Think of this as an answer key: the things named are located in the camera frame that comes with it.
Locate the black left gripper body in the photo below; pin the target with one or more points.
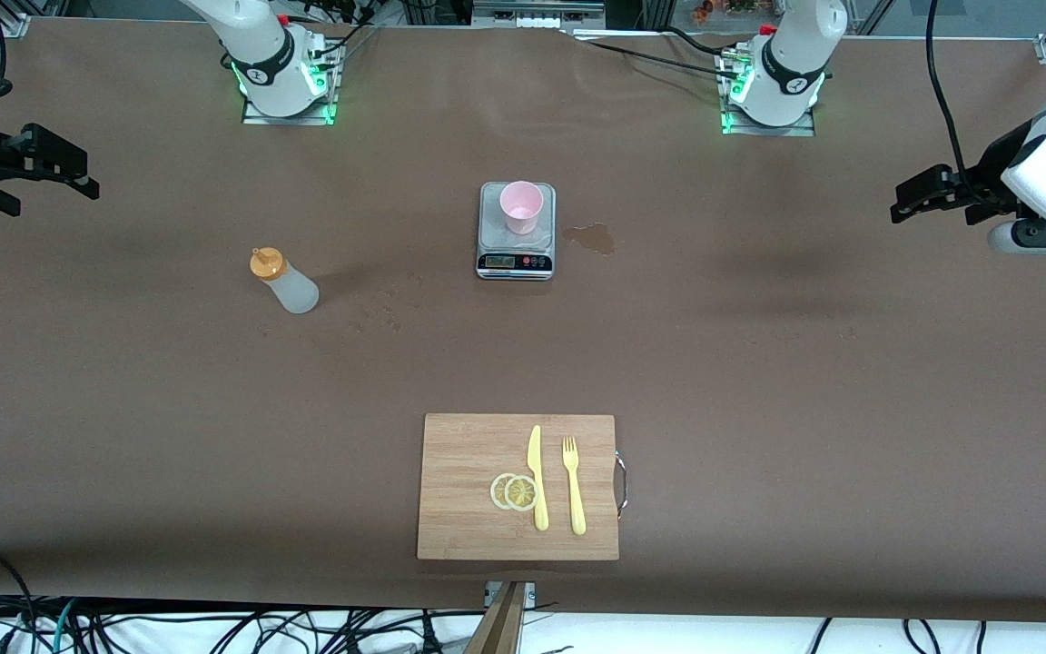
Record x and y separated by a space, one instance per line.
982 194

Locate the steel kitchen scale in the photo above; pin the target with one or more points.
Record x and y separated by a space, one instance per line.
516 263

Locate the metal table bracket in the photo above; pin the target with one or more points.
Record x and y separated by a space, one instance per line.
530 595

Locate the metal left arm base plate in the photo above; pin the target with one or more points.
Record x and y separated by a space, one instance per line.
800 129

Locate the bamboo cutting board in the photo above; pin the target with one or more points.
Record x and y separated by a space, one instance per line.
459 472

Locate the sauce bottle with orange cap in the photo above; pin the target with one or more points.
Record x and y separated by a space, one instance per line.
291 289

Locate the white power strip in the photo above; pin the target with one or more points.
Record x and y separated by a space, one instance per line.
537 20

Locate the yellow plastic fork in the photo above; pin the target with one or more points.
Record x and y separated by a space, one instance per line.
577 500

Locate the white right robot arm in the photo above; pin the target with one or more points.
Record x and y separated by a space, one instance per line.
260 45

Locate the yellow plastic knife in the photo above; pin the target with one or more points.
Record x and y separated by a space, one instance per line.
535 463

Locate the wooden beam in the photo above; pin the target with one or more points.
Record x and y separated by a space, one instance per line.
500 627

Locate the lemon slice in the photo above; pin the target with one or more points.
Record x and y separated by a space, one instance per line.
520 493
497 491

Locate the pink plastic cup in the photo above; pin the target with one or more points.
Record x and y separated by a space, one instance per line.
521 204

